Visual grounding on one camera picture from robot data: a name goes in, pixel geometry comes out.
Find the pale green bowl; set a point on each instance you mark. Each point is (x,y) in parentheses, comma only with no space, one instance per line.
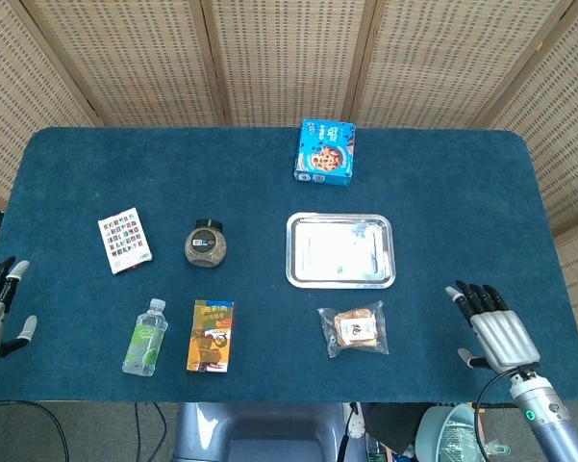
(447,435)

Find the blue cookie box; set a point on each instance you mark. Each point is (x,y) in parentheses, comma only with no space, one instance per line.
(326,154)

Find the woven folding screen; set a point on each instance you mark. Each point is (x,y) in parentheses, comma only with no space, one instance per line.
(288,62)

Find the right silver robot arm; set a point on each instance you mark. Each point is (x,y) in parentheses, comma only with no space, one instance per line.
(548,414)

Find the orange yellow snack box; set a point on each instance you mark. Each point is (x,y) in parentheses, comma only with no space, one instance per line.
(210,336)

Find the clear bottle with green label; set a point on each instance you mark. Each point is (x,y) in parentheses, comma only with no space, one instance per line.
(145,339)

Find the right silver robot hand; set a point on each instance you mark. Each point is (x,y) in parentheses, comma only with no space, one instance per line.
(502,332)

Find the clear bagged pastry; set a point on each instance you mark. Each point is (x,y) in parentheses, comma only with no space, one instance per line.
(358,329)

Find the blue table cloth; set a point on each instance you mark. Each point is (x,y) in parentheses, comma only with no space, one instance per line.
(269,202)

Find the white patterned card box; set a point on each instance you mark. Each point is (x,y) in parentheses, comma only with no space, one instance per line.
(124,240)

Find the stainless steel tray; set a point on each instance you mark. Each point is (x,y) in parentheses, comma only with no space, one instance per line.
(340,250)

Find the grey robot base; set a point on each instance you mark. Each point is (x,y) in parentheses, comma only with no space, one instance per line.
(264,433)

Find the glass jar with black lid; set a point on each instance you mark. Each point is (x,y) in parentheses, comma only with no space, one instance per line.
(206,244)

